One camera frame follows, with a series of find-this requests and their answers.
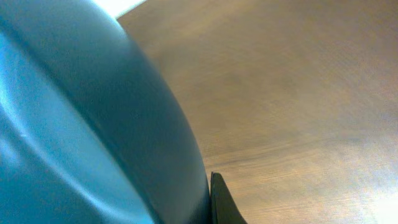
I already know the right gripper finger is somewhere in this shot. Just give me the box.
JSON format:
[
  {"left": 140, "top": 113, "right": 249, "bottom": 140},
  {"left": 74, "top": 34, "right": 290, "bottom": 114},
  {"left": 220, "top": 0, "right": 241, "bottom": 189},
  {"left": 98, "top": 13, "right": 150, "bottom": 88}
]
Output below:
[{"left": 210, "top": 172, "right": 247, "bottom": 224}]

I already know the blue bowl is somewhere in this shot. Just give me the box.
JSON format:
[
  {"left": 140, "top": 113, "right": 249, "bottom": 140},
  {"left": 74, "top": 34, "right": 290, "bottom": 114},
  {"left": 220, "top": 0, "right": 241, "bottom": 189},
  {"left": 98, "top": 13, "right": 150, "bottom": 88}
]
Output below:
[{"left": 1, "top": 0, "right": 211, "bottom": 223}]

